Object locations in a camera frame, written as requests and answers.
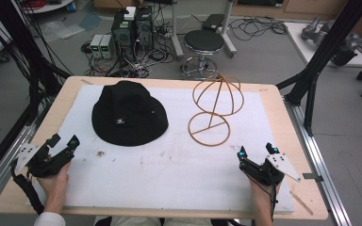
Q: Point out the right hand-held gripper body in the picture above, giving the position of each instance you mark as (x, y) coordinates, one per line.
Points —
(264, 171)

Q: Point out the person's lap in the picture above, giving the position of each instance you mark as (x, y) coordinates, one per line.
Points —
(154, 221)

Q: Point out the person's right hand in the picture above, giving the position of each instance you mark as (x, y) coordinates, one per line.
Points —
(260, 194)

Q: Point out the black flat box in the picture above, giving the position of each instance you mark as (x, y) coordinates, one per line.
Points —
(213, 22)

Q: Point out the aluminium rail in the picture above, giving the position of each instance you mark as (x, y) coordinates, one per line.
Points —
(322, 163)
(4, 158)

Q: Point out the grey power supply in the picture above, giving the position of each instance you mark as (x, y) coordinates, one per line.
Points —
(107, 46)
(95, 45)

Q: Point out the grey metal stand leg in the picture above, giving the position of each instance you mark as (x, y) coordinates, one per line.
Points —
(176, 34)
(227, 31)

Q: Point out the thin wooden stick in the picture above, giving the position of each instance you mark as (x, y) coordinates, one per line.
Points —
(301, 202)

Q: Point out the white box device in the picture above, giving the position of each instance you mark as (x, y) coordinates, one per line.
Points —
(130, 13)

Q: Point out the black round stool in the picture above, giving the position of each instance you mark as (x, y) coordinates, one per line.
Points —
(203, 40)

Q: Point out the round white table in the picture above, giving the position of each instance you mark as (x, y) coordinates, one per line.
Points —
(48, 7)

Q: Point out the grey metal bracket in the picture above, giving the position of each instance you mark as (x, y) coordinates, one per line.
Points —
(312, 177)

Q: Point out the wooden table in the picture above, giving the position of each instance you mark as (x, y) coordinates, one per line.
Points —
(280, 125)

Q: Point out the black bucket hat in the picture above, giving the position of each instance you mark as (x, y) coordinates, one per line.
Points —
(128, 106)

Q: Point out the white foam mat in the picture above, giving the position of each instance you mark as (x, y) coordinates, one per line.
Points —
(169, 179)

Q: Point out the black computer tower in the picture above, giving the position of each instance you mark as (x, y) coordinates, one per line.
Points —
(144, 29)
(124, 34)

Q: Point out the clear plastic sheet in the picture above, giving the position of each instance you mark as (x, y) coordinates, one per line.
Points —
(61, 30)

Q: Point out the white platform board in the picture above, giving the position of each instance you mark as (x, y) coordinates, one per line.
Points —
(301, 47)

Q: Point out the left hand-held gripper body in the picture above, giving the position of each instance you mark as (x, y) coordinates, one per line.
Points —
(42, 161)

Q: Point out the person's left hand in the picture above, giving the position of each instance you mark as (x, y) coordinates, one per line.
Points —
(55, 183)

